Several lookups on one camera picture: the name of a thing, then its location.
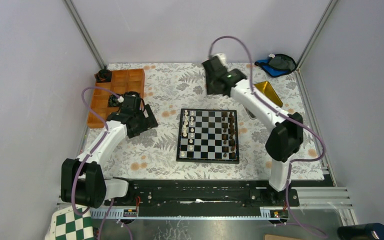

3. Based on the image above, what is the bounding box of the dark rolled cloth in tray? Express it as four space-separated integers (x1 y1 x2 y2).
107 94 121 108

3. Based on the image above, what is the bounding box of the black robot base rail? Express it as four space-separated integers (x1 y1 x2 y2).
113 179 300 218

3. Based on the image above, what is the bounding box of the black white chess board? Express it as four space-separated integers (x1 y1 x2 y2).
176 108 240 164

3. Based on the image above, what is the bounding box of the green white rolled chess mat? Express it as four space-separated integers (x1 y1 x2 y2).
44 206 95 240

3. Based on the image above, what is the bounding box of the orange wooden divided tray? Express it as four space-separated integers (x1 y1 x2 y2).
90 68 145 120

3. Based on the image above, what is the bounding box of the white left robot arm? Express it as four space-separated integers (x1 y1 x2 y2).
60 92 158 208

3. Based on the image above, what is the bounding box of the dark rolled cloth corner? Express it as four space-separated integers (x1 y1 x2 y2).
94 69 113 83

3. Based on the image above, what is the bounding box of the dark chess pieces row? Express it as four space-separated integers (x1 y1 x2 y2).
221 111 237 161

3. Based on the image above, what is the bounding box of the dark cylinder bottle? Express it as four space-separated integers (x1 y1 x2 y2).
336 223 384 240

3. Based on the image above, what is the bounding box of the gold metal tin box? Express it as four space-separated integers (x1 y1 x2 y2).
254 81 284 108

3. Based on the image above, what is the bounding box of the floral white table mat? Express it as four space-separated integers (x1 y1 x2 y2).
76 62 325 181

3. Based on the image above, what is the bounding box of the blue black cloth bundle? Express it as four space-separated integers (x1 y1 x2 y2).
254 53 297 78

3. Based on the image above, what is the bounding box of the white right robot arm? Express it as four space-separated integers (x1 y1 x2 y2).
202 55 304 206

